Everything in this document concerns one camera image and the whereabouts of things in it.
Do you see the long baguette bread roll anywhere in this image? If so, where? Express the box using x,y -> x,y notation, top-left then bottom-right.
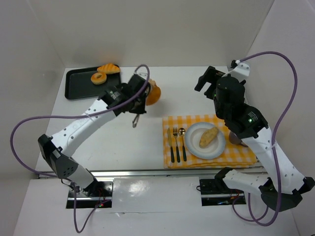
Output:
199,127 -> 219,148

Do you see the orange bundt cake bread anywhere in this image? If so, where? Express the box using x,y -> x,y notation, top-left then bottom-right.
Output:
146,79 -> 161,106

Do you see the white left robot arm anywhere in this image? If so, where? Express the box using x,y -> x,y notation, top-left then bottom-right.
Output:
38,74 -> 152,196

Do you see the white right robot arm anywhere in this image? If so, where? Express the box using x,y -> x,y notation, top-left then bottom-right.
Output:
194,66 -> 315,212

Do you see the striped triangular bread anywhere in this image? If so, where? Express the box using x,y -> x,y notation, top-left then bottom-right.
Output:
97,63 -> 121,75

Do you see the black serving tray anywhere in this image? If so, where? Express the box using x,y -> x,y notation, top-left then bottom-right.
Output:
64,66 -> 121,100

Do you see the white paper cup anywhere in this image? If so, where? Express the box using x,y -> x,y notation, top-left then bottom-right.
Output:
228,131 -> 248,148

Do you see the gold spoon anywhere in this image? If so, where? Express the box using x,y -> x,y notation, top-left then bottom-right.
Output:
179,127 -> 187,162

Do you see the white blue-rimmed plate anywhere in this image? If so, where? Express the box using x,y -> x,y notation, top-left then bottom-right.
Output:
185,122 -> 226,160

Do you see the gold fork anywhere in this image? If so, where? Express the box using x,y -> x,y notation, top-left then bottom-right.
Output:
173,127 -> 180,163

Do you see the yellow checkered cloth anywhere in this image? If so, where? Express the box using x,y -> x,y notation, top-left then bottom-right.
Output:
162,114 -> 256,169

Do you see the gold table knife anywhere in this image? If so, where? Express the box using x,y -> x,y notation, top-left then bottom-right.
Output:
167,128 -> 175,163

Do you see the glazed ring donut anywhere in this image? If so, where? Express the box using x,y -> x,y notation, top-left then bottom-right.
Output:
91,72 -> 107,85

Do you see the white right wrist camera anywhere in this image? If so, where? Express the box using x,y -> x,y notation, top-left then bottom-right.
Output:
229,60 -> 251,82

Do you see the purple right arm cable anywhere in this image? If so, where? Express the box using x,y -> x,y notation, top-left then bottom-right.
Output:
232,51 -> 298,227

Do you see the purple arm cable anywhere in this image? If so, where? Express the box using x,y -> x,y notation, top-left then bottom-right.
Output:
9,64 -> 151,234
232,51 -> 298,227

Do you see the aluminium rail front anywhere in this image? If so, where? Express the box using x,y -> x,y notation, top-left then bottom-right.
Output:
92,166 -> 266,178

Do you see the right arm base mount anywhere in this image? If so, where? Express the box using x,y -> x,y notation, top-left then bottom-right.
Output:
196,179 -> 246,207

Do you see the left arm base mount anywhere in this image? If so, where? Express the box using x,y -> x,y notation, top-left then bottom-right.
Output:
61,178 -> 114,209

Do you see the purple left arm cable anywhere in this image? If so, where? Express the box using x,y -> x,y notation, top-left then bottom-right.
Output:
9,64 -> 151,234

